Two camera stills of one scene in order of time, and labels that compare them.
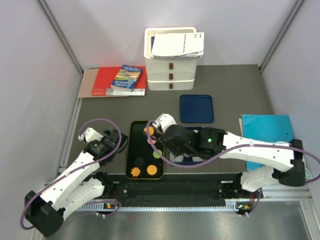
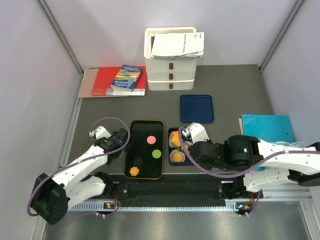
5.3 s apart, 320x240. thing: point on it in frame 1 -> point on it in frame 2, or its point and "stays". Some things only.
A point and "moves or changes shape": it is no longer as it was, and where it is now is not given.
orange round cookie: x=151 y=130 moves or changes shape
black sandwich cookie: x=139 y=161 stays
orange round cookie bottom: x=151 y=169 -> x=177 y=157
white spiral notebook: x=178 y=45 stays
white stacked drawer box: x=168 y=74 stays
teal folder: x=272 y=128 stays
